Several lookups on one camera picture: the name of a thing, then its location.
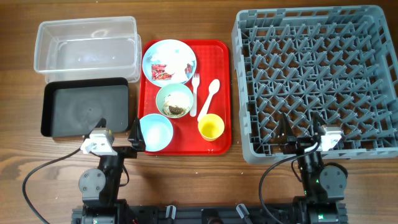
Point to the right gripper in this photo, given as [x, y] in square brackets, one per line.
[297, 143]

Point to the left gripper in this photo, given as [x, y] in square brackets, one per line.
[136, 142]

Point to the light blue bowl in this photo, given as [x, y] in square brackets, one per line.
[157, 131]

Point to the red snack wrapper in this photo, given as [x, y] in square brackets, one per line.
[159, 72]

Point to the light blue plate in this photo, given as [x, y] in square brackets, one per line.
[165, 44]

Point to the white plastic fork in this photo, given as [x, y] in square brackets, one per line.
[195, 84]

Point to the yellow plastic cup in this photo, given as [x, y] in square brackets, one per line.
[211, 127]

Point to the white napkin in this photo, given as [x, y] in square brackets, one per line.
[178, 62]

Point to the white plastic spoon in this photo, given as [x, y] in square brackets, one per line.
[213, 89]

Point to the rice and food scraps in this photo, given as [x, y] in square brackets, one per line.
[176, 104]

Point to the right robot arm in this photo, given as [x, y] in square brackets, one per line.
[323, 183]

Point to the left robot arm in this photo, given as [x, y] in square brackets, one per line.
[100, 186]

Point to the black waste tray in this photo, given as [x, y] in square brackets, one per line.
[74, 108]

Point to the grey dishwasher rack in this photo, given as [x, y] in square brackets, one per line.
[336, 62]

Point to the clear plastic waste bin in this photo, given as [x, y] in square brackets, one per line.
[91, 48]

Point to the red serving tray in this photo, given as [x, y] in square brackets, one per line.
[213, 63]

